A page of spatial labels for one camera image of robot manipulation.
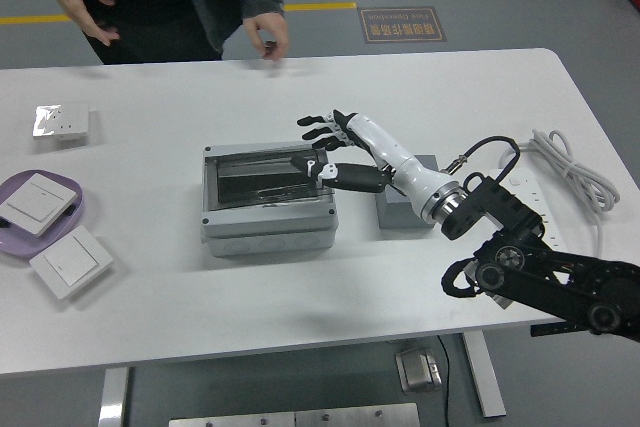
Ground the person's left hand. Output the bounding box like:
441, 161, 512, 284
242, 11, 292, 63

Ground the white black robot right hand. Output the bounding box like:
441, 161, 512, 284
289, 109, 464, 223

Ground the grey electrical box with lid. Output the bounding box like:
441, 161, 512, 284
201, 144, 340, 259

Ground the grey cube block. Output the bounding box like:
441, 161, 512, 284
374, 153, 441, 231

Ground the metal floor socket box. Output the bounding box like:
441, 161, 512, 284
394, 346, 444, 393

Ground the white power strip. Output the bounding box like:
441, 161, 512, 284
487, 169, 569, 251

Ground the brown floor sign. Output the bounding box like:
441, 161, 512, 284
357, 6, 447, 45

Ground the black table control panel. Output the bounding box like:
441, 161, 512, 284
530, 324, 589, 338

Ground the right white table leg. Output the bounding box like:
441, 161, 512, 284
460, 331, 507, 419

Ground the white table leg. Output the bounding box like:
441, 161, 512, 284
98, 366, 130, 427
460, 331, 507, 419

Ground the purple tray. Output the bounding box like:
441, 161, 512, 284
0, 169, 85, 259

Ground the left white table leg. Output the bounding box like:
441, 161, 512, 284
98, 366, 130, 427

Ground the white coiled power cord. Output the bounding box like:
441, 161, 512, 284
514, 129, 622, 256

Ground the white wall switch panel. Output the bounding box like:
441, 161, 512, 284
0, 172, 82, 237
28, 225, 115, 301

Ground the thin black cable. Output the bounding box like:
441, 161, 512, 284
436, 334, 452, 427

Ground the grey metal base plate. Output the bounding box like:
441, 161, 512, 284
168, 402, 421, 427

